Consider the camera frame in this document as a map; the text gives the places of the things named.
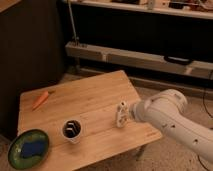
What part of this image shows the small white bottle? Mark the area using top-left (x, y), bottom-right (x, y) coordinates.
top-left (116, 101), bottom-right (128, 128)

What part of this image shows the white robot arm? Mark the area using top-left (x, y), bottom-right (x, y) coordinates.
top-left (129, 89), bottom-right (213, 163)

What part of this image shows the metal pole stand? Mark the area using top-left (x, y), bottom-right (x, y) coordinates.
top-left (67, 0), bottom-right (84, 47)

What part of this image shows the white cup with dark contents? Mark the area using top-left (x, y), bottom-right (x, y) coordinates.
top-left (62, 120), bottom-right (83, 144)

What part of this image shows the orange carrot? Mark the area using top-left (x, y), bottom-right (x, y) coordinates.
top-left (32, 91), bottom-right (53, 110)

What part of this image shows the black object on shelf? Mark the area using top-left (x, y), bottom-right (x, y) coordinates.
top-left (164, 56), bottom-right (193, 65)

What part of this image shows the wooden shelf unit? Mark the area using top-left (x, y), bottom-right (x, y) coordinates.
top-left (66, 0), bottom-right (213, 79)

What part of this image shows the blue sponge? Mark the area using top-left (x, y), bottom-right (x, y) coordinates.
top-left (20, 140), bottom-right (45, 158)

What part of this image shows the green plate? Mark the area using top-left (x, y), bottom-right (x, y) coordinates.
top-left (7, 129), bottom-right (50, 170)

